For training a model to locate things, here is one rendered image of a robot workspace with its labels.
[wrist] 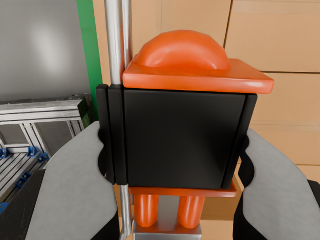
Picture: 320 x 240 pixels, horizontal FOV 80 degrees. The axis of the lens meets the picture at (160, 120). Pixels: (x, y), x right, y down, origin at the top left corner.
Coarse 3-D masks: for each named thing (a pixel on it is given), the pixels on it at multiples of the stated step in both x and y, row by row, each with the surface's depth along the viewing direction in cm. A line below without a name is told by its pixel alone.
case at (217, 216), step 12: (240, 192) 45; (120, 204) 41; (204, 204) 42; (216, 204) 42; (228, 204) 42; (120, 216) 39; (204, 216) 40; (216, 216) 40; (228, 216) 40; (120, 228) 40; (132, 228) 40; (204, 228) 40; (216, 228) 40; (228, 228) 40
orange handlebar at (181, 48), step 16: (176, 32) 10; (192, 32) 10; (144, 48) 10; (160, 48) 10; (176, 48) 10; (192, 48) 10; (208, 48) 10; (144, 64) 10; (160, 64) 10; (176, 64) 10; (192, 64) 10; (208, 64) 10; (224, 64) 10; (144, 208) 16; (192, 208) 16; (144, 224) 17; (192, 224) 17
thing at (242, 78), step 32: (128, 96) 10; (160, 96) 10; (192, 96) 10; (224, 96) 10; (256, 96) 10; (128, 128) 10; (160, 128) 10; (192, 128) 10; (224, 128) 10; (128, 160) 12; (160, 160) 12; (192, 160) 12; (224, 160) 12; (160, 192) 13; (192, 192) 13; (224, 192) 13
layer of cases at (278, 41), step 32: (96, 0) 55; (160, 0) 55; (192, 0) 55; (224, 0) 55; (256, 0) 55; (288, 0) 54; (160, 32) 59; (224, 32) 59; (256, 32) 58; (288, 32) 58; (256, 64) 63; (288, 64) 63; (288, 96) 68; (256, 128) 75; (288, 128) 75
